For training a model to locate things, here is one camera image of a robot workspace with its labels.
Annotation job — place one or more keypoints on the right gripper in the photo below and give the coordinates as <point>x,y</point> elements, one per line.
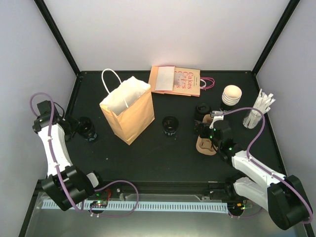
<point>203,134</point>

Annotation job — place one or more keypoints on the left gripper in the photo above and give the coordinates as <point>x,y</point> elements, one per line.
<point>75,123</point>

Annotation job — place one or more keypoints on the black paper cup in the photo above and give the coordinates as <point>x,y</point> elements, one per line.
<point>87,129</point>
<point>170,125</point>

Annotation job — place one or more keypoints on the orange paper bag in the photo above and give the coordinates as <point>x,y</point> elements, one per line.
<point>129,108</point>

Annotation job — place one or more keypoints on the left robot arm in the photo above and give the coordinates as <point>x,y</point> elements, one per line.
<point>65,184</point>

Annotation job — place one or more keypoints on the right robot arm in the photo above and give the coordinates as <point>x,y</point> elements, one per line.
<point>283,197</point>

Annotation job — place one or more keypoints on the stack of black lids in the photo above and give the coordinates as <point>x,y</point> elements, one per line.
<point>201,110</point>

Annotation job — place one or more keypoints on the stack of paper cups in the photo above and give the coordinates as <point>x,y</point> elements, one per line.
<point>230,97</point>

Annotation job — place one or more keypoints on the Cakes printed paper bag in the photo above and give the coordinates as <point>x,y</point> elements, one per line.
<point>188,82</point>

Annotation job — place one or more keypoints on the orange flat bag stack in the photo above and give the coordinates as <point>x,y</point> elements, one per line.
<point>162,78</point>

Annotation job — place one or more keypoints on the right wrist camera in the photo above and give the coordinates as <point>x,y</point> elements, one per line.
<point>216,116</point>

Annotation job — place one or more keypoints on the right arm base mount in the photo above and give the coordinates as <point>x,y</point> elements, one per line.
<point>222,191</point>

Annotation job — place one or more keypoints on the light blue cable duct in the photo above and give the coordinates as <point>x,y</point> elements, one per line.
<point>207,207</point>

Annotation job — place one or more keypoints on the black frame post left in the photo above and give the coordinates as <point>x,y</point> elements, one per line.
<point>41,5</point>

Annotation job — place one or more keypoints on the black frame post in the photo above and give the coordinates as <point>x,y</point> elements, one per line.
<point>41,5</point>
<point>286,15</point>

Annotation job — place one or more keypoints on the black frame post right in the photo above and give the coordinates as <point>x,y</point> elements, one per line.
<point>286,15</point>

